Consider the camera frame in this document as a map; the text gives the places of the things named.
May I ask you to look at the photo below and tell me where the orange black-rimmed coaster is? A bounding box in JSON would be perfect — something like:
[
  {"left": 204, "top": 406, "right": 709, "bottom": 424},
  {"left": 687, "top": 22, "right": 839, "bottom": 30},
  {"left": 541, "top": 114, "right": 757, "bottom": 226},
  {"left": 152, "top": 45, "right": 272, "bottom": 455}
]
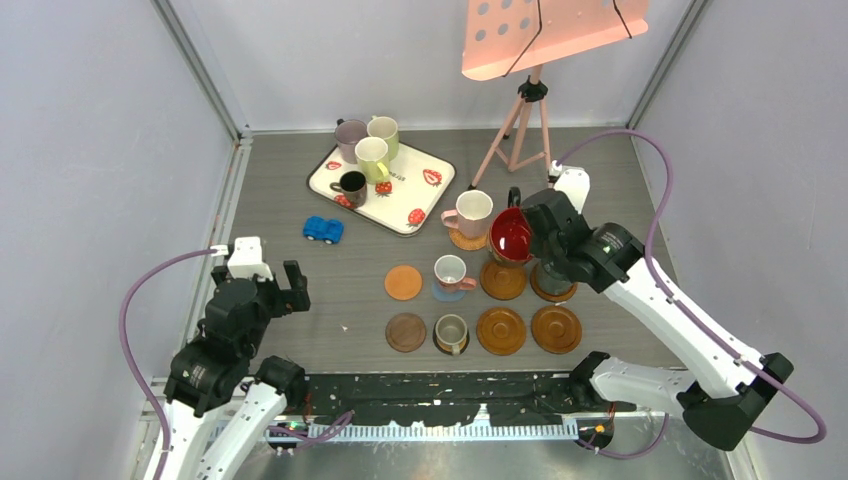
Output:
[{"left": 433, "top": 331, "right": 469, "bottom": 356}]

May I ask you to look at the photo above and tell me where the cream white mug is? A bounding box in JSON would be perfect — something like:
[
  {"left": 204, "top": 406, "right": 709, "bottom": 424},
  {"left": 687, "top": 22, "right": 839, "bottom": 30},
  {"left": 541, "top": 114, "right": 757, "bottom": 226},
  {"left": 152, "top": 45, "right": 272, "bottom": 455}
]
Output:
[{"left": 354, "top": 136, "right": 391, "bottom": 185}]

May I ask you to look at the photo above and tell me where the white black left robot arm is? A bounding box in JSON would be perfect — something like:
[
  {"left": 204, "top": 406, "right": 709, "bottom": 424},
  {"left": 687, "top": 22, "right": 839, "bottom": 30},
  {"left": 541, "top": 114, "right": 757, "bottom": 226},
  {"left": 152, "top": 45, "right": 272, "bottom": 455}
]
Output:
[{"left": 145, "top": 260, "right": 311, "bottom": 479}]

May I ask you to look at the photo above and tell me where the glossy brown grooved wooden coaster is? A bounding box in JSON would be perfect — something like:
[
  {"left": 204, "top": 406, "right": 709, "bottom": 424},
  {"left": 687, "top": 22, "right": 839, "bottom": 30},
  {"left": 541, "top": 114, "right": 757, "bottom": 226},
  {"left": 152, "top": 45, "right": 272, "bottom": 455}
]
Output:
[{"left": 531, "top": 305, "right": 582, "bottom": 354}]

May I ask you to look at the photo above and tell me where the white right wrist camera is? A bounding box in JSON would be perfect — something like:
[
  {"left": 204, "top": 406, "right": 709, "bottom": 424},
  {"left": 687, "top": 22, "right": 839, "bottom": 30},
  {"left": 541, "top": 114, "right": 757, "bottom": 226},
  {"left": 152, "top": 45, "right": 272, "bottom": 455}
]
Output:
[{"left": 548, "top": 163, "right": 591, "bottom": 214}]

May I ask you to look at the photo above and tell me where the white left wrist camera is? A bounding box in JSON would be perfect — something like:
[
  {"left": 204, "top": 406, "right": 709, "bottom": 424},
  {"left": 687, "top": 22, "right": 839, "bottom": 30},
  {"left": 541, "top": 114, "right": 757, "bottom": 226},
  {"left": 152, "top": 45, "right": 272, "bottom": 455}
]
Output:
[{"left": 211, "top": 236, "right": 274, "bottom": 282}]

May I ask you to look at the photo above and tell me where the red black mug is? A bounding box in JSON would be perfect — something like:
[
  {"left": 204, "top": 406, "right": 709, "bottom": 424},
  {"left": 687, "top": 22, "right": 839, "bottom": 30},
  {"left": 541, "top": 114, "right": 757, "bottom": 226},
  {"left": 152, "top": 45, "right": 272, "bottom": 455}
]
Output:
[{"left": 487, "top": 186, "right": 533, "bottom": 268}]

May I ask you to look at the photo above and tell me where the mauve mug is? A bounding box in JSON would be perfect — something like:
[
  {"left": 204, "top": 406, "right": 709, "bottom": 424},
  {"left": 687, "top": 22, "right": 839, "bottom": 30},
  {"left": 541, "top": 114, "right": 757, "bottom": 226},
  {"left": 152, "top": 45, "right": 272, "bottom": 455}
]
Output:
[{"left": 334, "top": 119, "right": 368, "bottom": 164}]

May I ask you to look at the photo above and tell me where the pink handled floral mug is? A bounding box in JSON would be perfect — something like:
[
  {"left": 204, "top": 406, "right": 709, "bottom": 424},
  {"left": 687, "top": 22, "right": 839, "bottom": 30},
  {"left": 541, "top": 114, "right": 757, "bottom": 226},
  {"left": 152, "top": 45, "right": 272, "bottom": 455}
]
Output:
[{"left": 434, "top": 254, "right": 478, "bottom": 294}]

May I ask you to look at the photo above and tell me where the white serving tray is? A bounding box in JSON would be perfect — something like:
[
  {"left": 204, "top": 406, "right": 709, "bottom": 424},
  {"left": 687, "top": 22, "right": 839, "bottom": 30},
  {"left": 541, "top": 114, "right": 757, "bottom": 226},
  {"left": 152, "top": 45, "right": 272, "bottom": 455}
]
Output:
[{"left": 307, "top": 143, "right": 456, "bottom": 237}]

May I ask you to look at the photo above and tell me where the grey small mug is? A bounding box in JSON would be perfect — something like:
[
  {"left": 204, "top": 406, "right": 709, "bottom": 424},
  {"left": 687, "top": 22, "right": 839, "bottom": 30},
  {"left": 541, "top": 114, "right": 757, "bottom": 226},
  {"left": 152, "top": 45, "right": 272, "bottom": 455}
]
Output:
[{"left": 433, "top": 314, "right": 469, "bottom": 356}]

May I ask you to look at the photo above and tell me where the black small mug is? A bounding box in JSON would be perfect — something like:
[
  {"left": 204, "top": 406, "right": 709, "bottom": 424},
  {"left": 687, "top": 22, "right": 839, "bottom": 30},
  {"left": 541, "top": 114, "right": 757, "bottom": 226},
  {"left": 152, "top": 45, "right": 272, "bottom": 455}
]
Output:
[{"left": 330, "top": 171, "right": 368, "bottom": 209}]

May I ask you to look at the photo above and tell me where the blue toy car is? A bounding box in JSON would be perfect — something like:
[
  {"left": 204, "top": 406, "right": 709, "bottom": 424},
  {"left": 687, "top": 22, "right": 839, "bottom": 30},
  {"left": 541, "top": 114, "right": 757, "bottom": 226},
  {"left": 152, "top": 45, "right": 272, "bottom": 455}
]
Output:
[{"left": 302, "top": 216, "right": 344, "bottom": 245}]

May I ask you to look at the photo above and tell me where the woven orange rattan coaster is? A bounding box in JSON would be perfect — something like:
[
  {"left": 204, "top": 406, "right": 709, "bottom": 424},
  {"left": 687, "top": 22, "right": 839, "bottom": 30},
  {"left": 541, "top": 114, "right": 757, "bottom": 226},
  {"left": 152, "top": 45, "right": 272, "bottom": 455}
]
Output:
[{"left": 448, "top": 228, "right": 487, "bottom": 251}]

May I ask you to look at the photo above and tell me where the plain orange round coaster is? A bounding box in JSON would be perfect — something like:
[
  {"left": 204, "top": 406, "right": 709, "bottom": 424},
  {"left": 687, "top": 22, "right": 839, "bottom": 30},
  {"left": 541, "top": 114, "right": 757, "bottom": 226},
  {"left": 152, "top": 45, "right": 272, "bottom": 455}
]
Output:
[{"left": 384, "top": 265, "right": 423, "bottom": 301}]

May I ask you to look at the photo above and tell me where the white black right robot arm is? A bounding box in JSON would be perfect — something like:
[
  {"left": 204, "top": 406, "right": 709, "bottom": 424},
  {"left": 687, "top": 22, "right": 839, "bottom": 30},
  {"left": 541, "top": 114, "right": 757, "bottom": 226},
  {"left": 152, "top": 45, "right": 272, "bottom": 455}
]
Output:
[{"left": 508, "top": 187, "right": 794, "bottom": 451}]

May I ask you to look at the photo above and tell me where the pink music stand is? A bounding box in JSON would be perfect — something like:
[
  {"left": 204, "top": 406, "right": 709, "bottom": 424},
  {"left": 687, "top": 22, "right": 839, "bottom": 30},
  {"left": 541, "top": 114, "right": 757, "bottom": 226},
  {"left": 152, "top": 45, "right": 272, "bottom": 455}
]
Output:
[{"left": 461, "top": 0, "right": 650, "bottom": 190}]

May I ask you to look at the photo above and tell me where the dark teal mug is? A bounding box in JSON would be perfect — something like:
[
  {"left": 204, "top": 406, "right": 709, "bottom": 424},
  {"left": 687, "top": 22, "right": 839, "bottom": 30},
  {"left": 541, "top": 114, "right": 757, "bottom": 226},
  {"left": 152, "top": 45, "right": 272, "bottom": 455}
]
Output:
[{"left": 535, "top": 262, "right": 574, "bottom": 297}]

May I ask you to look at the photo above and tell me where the blue smiley foam coaster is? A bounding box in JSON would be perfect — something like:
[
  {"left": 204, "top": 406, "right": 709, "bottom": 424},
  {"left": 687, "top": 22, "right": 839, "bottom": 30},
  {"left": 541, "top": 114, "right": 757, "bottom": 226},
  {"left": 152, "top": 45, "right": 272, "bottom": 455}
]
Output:
[{"left": 431, "top": 283, "right": 466, "bottom": 302}]

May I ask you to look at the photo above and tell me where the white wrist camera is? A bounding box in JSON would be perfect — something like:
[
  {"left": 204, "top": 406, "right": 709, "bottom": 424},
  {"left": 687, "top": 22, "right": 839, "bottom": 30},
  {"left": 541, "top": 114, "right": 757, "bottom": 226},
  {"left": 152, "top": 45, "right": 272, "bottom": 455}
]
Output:
[
  {"left": 211, "top": 236, "right": 274, "bottom": 282},
  {"left": 548, "top": 163, "right": 591, "bottom": 214}
]

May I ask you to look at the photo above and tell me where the pale green mug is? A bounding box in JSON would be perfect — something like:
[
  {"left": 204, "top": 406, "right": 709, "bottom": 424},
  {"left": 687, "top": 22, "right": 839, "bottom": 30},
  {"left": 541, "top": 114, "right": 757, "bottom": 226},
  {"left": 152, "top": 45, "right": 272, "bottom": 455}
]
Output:
[{"left": 367, "top": 115, "right": 400, "bottom": 161}]

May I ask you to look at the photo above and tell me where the dark brown wooden coaster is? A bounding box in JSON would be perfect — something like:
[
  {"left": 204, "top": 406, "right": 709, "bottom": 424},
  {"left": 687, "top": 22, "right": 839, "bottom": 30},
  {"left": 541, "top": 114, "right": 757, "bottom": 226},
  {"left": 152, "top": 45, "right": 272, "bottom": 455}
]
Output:
[{"left": 385, "top": 312, "right": 427, "bottom": 353}]

